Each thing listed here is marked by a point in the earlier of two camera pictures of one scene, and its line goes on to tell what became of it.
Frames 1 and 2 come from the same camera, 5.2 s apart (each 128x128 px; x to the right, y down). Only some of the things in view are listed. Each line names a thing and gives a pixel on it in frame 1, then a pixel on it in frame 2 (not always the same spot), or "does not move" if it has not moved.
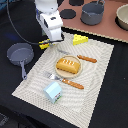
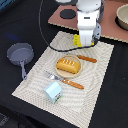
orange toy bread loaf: [68, 65] does not move
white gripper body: [52, 23] -> [89, 27]
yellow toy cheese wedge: [79, 39] does not move
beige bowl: [122, 16] does not move
